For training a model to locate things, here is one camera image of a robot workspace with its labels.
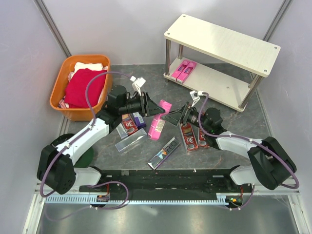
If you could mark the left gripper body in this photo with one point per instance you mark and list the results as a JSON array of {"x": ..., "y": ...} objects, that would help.
[{"x": 144, "y": 104}]

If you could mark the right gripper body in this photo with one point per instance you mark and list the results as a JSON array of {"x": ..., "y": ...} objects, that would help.
[{"x": 186, "y": 112}]

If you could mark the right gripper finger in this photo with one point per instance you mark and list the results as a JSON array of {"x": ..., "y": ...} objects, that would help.
[
  {"x": 176, "y": 113},
  {"x": 173, "y": 119}
]

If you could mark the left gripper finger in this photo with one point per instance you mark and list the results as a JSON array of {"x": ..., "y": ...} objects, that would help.
[
  {"x": 153, "y": 114},
  {"x": 153, "y": 108}
]

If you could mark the pink toothpaste box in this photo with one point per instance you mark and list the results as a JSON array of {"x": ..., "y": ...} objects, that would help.
[
  {"x": 156, "y": 127},
  {"x": 186, "y": 72},
  {"x": 180, "y": 69},
  {"x": 165, "y": 105}
]

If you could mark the holographic purple toothpaste box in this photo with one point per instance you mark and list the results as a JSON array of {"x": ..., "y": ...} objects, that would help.
[{"x": 163, "y": 154}]

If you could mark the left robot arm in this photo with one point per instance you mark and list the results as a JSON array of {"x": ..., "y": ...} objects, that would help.
[{"x": 57, "y": 163}]

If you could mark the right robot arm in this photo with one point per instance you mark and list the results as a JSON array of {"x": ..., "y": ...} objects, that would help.
[{"x": 270, "y": 165}]

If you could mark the white two-tier shelf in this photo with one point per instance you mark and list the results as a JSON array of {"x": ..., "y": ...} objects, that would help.
[{"x": 248, "y": 53}]

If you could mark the silver toothpaste box long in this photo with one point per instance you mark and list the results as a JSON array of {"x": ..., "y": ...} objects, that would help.
[{"x": 131, "y": 141}]

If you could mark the red 3D toothpaste box left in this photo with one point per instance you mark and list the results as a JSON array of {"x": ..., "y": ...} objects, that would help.
[{"x": 128, "y": 124}]

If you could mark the red 3d toothpaste box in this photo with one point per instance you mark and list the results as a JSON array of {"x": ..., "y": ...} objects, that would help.
[
  {"x": 201, "y": 139},
  {"x": 188, "y": 137},
  {"x": 128, "y": 124}
]

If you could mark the red 3D toothpaste box middle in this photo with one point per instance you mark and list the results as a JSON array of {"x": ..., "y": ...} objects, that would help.
[{"x": 188, "y": 137}]

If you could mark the silver toothpaste box small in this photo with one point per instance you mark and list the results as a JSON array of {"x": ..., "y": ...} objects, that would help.
[{"x": 121, "y": 131}]

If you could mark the red 3D toothpaste box right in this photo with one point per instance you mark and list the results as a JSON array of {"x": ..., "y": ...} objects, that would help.
[{"x": 201, "y": 139}]

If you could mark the red folded cloth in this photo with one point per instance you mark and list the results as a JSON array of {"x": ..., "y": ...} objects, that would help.
[{"x": 75, "y": 90}]

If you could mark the white cloth in basket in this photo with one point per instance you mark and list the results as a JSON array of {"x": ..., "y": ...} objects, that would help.
[{"x": 90, "y": 66}]

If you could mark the small pink packet in basket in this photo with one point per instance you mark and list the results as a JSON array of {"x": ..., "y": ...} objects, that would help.
[{"x": 62, "y": 104}]

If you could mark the orange plastic basket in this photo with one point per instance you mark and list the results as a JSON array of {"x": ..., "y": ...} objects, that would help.
[{"x": 58, "y": 92}]

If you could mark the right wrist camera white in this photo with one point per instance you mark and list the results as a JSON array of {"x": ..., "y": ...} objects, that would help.
[{"x": 195, "y": 95}]

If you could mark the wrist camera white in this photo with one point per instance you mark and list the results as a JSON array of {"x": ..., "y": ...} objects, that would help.
[
  {"x": 195, "y": 95},
  {"x": 137, "y": 83}
]

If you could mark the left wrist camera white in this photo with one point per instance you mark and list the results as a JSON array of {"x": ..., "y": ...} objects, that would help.
[{"x": 137, "y": 83}]

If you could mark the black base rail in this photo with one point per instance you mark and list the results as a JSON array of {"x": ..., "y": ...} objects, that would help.
[{"x": 201, "y": 182}]

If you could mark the white cable duct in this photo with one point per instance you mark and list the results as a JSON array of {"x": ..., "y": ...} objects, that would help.
[{"x": 150, "y": 199}]

